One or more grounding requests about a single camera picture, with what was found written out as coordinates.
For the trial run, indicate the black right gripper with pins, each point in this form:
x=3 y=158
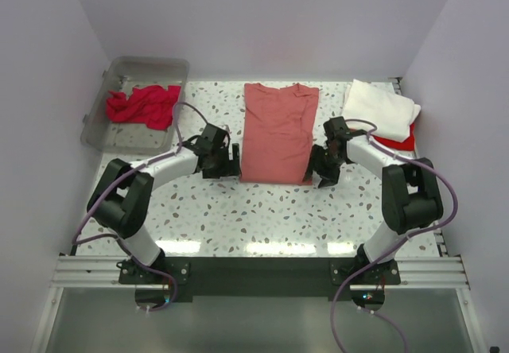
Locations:
x=329 y=177

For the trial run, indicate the salmon pink t shirt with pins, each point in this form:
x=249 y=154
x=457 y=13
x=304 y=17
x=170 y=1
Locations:
x=278 y=133

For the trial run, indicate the folded white t shirt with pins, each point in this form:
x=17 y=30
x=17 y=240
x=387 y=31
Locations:
x=391 y=113

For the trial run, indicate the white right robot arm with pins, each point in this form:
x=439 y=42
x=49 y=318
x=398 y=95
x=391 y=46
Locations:
x=411 y=198

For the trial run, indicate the folded red t shirt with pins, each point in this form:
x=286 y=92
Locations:
x=407 y=145

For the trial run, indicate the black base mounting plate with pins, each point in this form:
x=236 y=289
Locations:
x=236 y=277

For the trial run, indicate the clear plastic bin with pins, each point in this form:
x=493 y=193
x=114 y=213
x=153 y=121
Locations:
x=125 y=73

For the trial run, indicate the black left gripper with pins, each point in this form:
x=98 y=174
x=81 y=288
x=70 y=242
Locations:
x=230 y=168

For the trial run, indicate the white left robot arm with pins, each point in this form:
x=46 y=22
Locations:
x=121 y=199

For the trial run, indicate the crumpled red t shirt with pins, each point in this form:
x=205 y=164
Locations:
x=151 y=106

